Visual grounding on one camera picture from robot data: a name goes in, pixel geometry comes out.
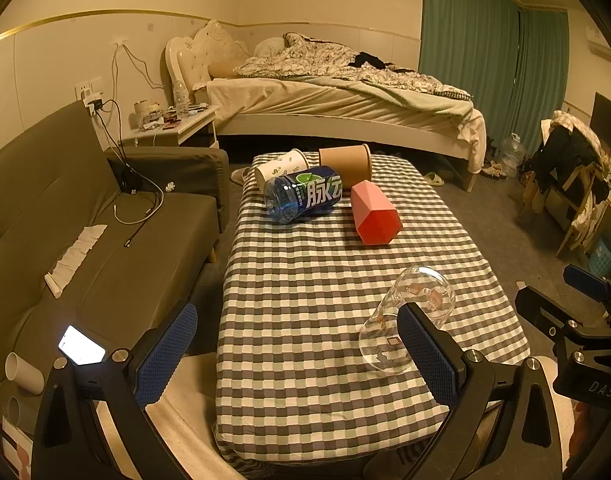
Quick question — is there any blue laundry basket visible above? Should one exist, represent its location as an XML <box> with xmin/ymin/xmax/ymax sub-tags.
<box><xmin>587</xmin><ymin>237</ymin><xmax>611</xmax><ymax>276</ymax></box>

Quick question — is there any pink faceted cup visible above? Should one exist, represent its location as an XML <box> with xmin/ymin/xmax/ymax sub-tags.
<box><xmin>350</xmin><ymin>181</ymin><xmax>403</xmax><ymax>246</ymax></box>

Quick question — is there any blue plastic bottle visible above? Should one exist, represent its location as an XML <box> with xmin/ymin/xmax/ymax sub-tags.
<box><xmin>264</xmin><ymin>166</ymin><xmax>343</xmax><ymax>225</ymax></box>

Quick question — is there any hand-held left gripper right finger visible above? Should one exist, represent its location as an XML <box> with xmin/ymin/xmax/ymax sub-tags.
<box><xmin>396</xmin><ymin>302</ymin><xmax>580</xmax><ymax>480</ymax></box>

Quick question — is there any black television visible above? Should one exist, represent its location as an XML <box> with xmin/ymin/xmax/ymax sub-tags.
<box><xmin>591</xmin><ymin>92</ymin><xmax>611</xmax><ymax>157</ymax></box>

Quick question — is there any smartphone with lit screen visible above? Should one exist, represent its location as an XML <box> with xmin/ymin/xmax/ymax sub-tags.
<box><xmin>58</xmin><ymin>325</ymin><xmax>106</xmax><ymax>366</ymax></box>

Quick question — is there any green curtain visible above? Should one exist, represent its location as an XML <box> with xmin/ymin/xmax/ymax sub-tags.
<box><xmin>418</xmin><ymin>0</ymin><xmax>570</xmax><ymax>126</ymax></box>

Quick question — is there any folded white cloth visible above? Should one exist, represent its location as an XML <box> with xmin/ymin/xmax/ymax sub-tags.
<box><xmin>44</xmin><ymin>224</ymin><xmax>108</xmax><ymax>297</ymax></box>

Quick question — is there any white bed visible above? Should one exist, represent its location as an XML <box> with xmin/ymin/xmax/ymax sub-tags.
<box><xmin>166</xmin><ymin>20</ymin><xmax>487</xmax><ymax>192</ymax></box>

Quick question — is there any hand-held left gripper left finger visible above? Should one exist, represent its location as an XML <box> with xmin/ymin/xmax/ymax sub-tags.
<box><xmin>30</xmin><ymin>301</ymin><xmax>199</xmax><ymax>480</ymax></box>

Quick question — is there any patterned quilt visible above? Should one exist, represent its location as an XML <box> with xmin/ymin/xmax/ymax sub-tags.
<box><xmin>233</xmin><ymin>32</ymin><xmax>473</xmax><ymax>102</ymax></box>

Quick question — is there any clear glass cup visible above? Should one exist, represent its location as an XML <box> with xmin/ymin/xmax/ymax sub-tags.
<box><xmin>359</xmin><ymin>266</ymin><xmax>456</xmax><ymax>373</ymax></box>

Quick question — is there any wall socket with chargers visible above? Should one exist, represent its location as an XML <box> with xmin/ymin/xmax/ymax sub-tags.
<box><xmin>76</xmin><ymin>77</ymin><xmax>105</xmax><ymax>115</ymax></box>

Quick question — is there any white charging cable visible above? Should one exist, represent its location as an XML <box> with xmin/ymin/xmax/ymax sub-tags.
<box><xmin>113</xmin><ymin>195</ymin><xmax>165</xmax><ymax>225</ymax></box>

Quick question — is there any large water jug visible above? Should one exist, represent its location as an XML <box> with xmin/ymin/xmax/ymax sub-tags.
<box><xmin>500</xmin><ymin>133</ymin><xmax>526</xmax><ymax>179</ymax></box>

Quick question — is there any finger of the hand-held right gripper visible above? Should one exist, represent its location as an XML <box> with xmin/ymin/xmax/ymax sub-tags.
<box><xmin>514</xmin><ymin>285</ymin><xmax>586</xmax><ymax>346</ymax></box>
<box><xmin>562</xmin><ymin>264</ymin><xmax>611</xmax><ymax>311</ymax></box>

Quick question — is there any white air conditioner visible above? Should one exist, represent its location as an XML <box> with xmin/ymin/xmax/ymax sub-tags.
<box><xmin>585</xmin><ymin>25</ymin><xmax>611</xmax><ymax>64</ymax></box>

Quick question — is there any chair piled with clothes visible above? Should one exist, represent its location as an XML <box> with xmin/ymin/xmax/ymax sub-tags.
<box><xmin>518</xmin><ymin>110</ymin><xmax>611</xmax><ymax>257</ymax></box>

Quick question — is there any black garment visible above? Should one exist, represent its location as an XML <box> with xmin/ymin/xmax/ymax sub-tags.
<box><xmin>348</xmin><ymin>51</ymin><xmax>402</xmax><ymax>71</ymax></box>

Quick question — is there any black cable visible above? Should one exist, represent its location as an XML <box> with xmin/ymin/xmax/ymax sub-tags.
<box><xmin>93</xmin><ymin>99</ymin><xmax>165</xmax><ymax>248</ymax></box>

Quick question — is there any grey-green sofa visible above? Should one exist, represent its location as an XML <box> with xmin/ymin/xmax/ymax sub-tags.
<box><xmin>0</xmin><ymin>100</ymin><xmax>230</xmax><ymax>441</ymax></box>

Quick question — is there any brown paper cup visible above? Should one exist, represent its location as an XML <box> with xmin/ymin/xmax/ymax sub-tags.
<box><xmin>319</xmin><ymin>144</ymin><xmax>372</xmax><ymax>191</ymax></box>

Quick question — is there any white plain cup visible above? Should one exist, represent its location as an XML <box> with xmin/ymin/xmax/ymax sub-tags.
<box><xmin>4</xmin><ymin>352</ymin><xmax>45</xmax><ymax>395</ymax></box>

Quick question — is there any checkered tablecloth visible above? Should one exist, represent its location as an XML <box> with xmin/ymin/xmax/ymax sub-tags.
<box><xmin>214</xmin><ymin>152</ymin><xmax>531</xmax><ymax>467</ymax></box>

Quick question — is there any white pillow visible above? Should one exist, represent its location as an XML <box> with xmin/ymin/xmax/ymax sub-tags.
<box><xmin>254</xmin><ymin>37</ymin><xmax>287</xmax><ymax>57</ymax></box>

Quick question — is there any red and white box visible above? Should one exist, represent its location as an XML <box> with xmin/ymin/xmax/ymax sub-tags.
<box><xmin>0</xmin><ymin>415</ymin><xmax>35</xmax><ymax>480</ymax></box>

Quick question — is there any clear water bottle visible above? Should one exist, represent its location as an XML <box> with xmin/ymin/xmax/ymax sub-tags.
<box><xmin>173</xmin><ymin>80</ymin><xmax>190</xmax><ymax>115</ymax></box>

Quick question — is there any white nightstand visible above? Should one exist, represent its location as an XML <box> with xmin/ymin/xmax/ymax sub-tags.
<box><xmin>120</xmin><ymin>105</ymin><xmax>220</xmax><ymax>150</ymax></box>

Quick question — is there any white printed paper cup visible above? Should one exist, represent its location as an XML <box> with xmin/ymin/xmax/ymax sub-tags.
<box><xmin>254</xmin><ymin>148</ymin><xmax>310</xmax><ymax>193</ymax></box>

